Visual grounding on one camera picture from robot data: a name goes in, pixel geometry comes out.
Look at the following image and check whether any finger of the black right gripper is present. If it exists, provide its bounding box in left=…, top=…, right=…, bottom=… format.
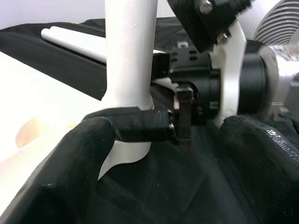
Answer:
left=81, top=106, right=179, bottom=144
left=151, top=53, right=173, bottom=79

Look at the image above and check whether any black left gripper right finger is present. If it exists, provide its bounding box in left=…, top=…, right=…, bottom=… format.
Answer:
left=219, top=115, right=299, bottom=224

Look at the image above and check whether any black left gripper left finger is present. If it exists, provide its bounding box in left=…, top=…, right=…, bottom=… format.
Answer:
left=0, top=116, right=116, bottom=224

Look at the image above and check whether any cream plastic children table top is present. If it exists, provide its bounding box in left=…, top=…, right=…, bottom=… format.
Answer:
left=0, top=50, right=151, bottom=185

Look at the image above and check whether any black tablecloth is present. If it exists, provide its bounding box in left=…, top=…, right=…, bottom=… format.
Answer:
left=0, top=16, right=299, bottom=224

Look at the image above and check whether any white standing fan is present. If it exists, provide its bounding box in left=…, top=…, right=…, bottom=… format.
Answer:
left=253, top=0, right=299, bottom=46

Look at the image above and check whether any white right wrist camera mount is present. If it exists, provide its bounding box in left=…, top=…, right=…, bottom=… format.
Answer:
left=167, top=0, right=252, bottom=130

